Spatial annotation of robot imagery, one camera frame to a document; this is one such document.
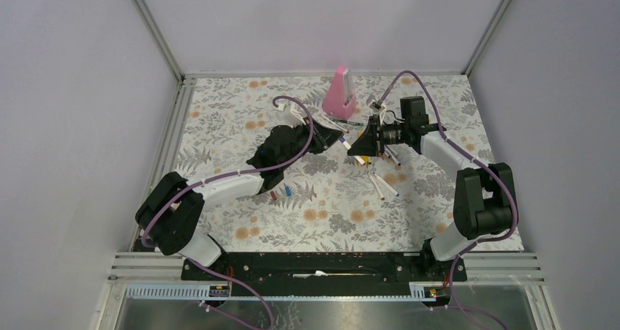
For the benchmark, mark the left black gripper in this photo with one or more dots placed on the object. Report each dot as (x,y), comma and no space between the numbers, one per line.
(321,136)

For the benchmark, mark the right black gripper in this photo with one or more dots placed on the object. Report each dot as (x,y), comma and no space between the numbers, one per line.
(369,145)

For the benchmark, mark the dark green marker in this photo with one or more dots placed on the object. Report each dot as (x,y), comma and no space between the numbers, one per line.
(351,123)

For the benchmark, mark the magenta capped white marker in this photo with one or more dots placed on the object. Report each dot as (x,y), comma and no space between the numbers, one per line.
(344,129)

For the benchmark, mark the red brown capped marker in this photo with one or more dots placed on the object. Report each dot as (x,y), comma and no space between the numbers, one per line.
(376,186)

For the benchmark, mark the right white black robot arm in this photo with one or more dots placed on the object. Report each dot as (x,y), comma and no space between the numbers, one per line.
(484,207)

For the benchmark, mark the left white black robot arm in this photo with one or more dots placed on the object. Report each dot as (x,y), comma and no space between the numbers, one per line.
(170,214)

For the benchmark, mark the pink metronome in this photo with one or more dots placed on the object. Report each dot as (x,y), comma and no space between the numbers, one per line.
(340,100)

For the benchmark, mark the floral table mat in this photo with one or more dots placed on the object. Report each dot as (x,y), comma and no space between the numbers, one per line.
(333,206)

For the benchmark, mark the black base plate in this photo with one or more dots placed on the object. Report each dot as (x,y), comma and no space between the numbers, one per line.
(336,274)

